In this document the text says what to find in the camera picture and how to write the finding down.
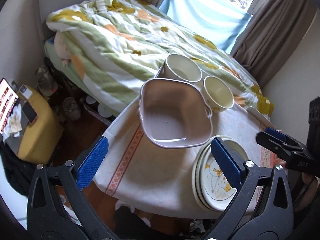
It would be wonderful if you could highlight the small duck print dish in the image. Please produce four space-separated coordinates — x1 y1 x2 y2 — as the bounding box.
197 144 237 211

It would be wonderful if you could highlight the cream duck print bowl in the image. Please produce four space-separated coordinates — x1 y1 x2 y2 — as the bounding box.
201 76 234 113

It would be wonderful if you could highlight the plain white round plate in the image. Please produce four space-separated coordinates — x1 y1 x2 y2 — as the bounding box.
194 135 233 212

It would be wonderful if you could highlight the pink square handled bowl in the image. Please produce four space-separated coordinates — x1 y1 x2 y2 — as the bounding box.
139 78 213 149

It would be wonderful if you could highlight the white ribbed ramekin bowl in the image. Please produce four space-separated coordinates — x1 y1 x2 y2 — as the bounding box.
163 54 202 83

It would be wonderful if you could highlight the yellow duck cartoon plate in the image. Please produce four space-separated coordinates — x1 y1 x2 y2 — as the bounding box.
191 137 217 212

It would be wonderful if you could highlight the person hand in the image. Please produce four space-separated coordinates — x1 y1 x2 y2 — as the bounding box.
291 173 319 212

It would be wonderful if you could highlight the orange floral cloth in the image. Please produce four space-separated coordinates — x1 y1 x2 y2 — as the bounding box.
258 122 281 170

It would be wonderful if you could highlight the yellow stool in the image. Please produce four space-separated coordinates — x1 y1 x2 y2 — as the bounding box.
17 86 63 164

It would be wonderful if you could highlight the right brown curtain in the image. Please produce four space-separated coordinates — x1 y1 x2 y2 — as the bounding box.
231 0 318 87

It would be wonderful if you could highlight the smartphone on stool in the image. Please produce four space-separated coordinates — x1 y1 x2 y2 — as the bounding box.
22 101 37 124

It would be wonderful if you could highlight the white floral tablecloth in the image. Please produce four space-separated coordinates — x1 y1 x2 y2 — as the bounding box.
93 97 268 219

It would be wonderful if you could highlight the lit tablet screen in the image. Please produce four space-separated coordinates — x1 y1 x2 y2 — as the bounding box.
0 77 19 135

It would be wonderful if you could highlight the light blue hanging cloth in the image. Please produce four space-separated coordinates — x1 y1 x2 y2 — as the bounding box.
160 0 252 54

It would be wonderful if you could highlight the floral green yellow duvet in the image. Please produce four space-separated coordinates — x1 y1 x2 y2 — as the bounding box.
44 0 274 116

